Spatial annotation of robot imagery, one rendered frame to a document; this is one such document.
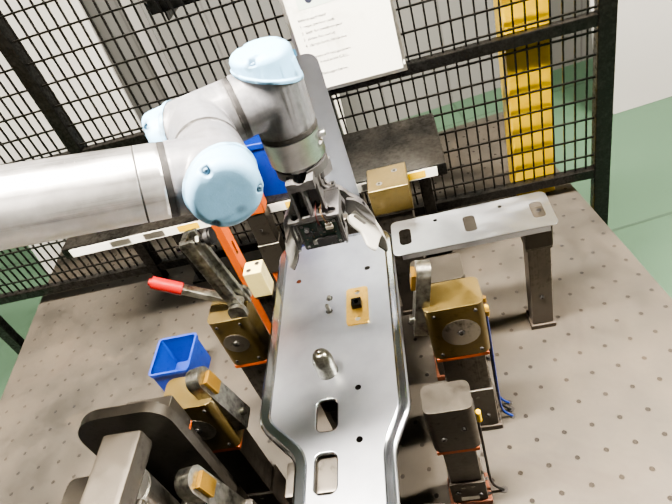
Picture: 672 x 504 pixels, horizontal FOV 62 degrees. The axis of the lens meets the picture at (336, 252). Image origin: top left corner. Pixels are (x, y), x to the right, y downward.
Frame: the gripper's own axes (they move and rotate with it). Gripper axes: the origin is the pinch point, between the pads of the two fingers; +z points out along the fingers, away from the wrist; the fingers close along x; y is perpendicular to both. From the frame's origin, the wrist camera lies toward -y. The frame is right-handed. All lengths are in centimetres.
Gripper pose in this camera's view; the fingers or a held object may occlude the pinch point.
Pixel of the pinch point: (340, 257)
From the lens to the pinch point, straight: 87.4
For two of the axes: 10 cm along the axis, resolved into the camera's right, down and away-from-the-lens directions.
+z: 2.7, 7.2, 6.4
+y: 0.0, 6.7, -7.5
